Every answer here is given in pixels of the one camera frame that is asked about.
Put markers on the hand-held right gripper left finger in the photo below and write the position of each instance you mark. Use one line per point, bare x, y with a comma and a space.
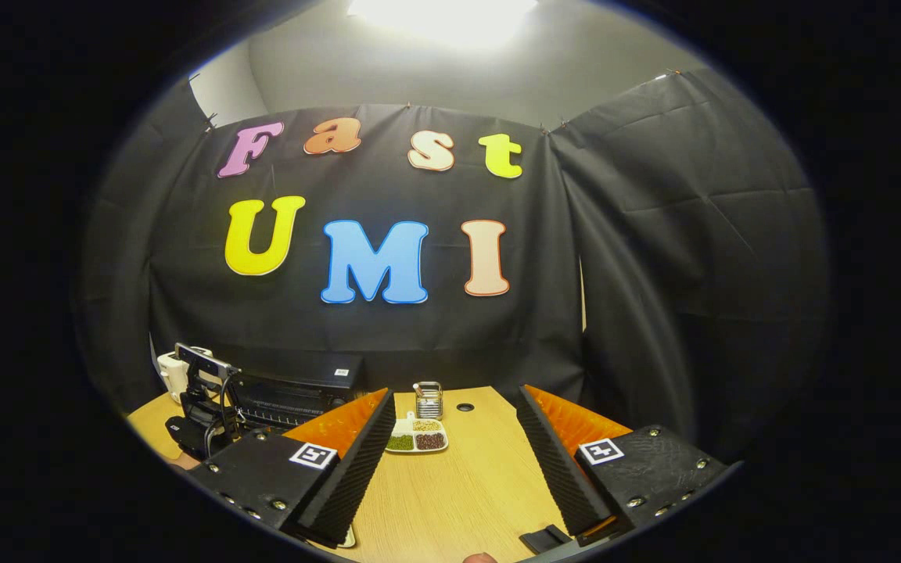
349, 485

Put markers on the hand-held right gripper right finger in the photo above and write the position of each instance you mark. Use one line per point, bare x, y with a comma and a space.
556, 469

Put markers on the cream square plate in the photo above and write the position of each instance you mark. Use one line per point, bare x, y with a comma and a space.
349, 538

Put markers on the black electric oven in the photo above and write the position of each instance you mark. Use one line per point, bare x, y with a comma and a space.
294, 399

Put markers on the white divided bean tray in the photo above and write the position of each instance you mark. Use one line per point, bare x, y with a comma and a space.
418, 439

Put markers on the ceiling light panel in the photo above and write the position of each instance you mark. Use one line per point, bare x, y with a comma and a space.
443, 19

